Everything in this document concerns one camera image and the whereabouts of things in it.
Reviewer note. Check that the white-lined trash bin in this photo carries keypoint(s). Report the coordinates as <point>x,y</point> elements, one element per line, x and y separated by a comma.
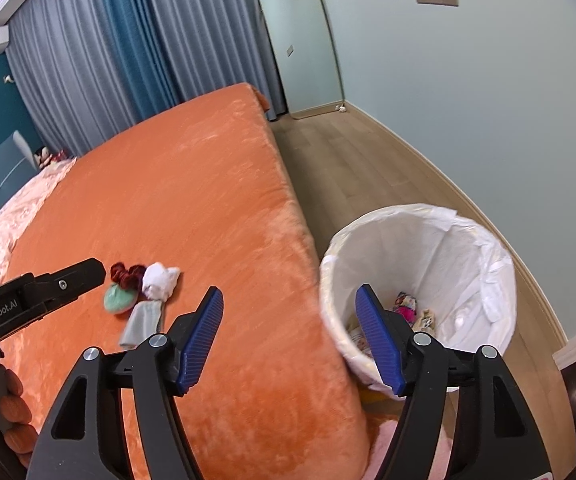
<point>443,260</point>

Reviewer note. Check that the green round pad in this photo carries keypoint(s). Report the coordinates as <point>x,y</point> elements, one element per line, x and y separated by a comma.
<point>120,299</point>

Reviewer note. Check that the orange plush blanket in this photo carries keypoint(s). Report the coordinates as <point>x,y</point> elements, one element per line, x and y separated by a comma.
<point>167,185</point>

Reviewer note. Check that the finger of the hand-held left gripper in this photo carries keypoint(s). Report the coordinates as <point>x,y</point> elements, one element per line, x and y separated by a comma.
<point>67,280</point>

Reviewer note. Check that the white sock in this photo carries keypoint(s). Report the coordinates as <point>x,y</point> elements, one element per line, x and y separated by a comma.
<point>160,281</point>

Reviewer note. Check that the grey curtain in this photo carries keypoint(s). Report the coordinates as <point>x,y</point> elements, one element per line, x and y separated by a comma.
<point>62,60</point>
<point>217,25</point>

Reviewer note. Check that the grey sock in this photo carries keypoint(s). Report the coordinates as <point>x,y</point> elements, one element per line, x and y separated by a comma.
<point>140,324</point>

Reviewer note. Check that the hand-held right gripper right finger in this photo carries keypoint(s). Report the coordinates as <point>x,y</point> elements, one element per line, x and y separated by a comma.
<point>380,340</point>

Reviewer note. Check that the dark red scrunchie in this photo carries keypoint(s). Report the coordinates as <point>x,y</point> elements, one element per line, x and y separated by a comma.
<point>126,274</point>

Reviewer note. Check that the person's left hand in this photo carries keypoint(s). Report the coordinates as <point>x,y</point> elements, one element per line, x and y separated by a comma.
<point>17,410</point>

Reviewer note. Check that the pink quilt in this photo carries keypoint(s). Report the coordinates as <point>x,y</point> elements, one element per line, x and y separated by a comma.
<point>12,215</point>

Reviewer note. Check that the small plush toy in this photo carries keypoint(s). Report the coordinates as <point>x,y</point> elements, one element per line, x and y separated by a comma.
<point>47,156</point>

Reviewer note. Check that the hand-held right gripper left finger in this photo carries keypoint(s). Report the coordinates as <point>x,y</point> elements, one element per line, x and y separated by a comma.
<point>200,340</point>

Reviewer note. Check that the standing floor mirror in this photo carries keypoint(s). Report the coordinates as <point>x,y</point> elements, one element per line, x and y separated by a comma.
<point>298,20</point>

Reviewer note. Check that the blue curtain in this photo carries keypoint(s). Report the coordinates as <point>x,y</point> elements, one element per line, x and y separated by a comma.
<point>132,35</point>

